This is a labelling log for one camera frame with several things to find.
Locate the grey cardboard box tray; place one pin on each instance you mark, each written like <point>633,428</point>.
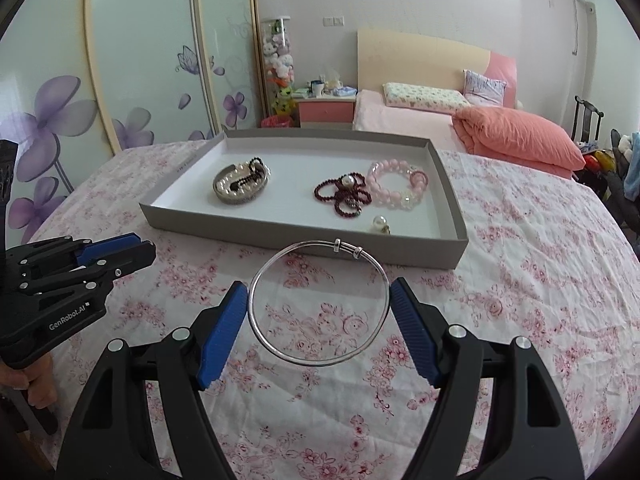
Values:
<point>295,160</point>

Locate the floral sliding door wardrobe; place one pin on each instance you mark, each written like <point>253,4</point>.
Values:
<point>140,35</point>

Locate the white mug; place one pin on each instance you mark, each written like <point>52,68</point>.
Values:
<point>317,89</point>

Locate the orange duvet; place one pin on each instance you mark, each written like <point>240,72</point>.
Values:
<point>515,135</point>

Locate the pink bed sheet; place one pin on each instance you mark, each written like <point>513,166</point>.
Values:
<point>390,120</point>

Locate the pink floral bedspread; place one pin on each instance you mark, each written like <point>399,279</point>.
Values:
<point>525,260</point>

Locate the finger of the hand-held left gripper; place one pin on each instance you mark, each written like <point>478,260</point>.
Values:
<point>130,257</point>
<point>115,244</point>

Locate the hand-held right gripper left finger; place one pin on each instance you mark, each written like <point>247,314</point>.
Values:
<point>222,335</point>

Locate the beige and pink headboard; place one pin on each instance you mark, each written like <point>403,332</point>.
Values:
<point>415,60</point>

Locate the pile of clothes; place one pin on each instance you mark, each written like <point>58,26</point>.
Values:
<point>612,175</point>

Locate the white wall switch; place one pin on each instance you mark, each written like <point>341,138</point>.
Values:
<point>333,21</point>

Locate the black chair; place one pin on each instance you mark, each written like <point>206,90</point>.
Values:
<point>580,120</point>

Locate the person's left hand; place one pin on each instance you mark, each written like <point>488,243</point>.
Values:
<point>37,385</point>

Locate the clear tube of plush toys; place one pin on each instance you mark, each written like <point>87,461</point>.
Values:
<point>277,60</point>

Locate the floral print pillow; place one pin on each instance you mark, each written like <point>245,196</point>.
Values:
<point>420,95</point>

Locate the blue garment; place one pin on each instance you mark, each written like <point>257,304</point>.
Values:
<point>633,160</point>

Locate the purple print pillow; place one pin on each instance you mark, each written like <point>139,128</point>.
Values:
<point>482,87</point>

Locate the pink nightstand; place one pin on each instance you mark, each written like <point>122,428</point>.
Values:
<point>325,112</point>

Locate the thin silver bangle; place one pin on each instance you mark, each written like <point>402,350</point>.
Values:
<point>345,246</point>

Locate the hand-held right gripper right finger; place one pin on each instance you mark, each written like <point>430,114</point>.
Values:
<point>415,335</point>

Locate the pearl earring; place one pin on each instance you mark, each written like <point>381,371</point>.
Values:
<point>380,221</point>
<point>348,180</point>

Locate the dark red bead strand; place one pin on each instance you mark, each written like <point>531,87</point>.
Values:
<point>362,197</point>

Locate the red plastic bag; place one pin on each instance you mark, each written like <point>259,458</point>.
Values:
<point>275,121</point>

